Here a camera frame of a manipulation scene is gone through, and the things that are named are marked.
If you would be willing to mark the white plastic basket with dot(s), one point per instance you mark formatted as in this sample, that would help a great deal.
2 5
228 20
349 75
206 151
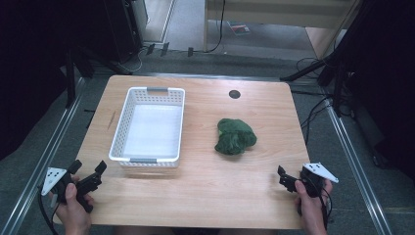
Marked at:
153 130

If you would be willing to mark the dark curtain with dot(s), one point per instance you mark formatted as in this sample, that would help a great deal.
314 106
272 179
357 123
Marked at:
385 81
36 65

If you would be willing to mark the red booklet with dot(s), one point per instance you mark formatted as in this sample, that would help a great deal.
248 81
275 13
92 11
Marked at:
239 27

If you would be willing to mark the light wooden furniture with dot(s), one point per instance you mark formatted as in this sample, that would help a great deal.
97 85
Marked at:
280 13

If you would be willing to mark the black round table grommet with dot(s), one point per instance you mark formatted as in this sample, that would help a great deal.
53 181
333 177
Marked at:
234 94

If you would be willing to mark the person's left hand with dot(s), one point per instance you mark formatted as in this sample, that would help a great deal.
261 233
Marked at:
73 212

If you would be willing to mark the metal floor rail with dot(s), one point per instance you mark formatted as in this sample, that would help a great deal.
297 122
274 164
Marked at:
39 163
355 163

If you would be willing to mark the person's right hand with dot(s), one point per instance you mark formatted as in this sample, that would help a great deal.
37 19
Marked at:
311 209

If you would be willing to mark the black metal stand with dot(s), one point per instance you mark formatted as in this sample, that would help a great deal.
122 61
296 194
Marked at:
336 75
69 78

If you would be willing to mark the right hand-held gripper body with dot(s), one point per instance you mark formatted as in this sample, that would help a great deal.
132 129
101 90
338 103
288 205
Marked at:
314 178

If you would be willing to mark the green broccoli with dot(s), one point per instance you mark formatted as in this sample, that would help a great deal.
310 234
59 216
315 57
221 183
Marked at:
235 137

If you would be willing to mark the black cabinet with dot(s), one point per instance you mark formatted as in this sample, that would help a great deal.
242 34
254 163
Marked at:
125 29

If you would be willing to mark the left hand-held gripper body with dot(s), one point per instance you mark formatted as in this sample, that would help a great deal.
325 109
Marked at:
55 178

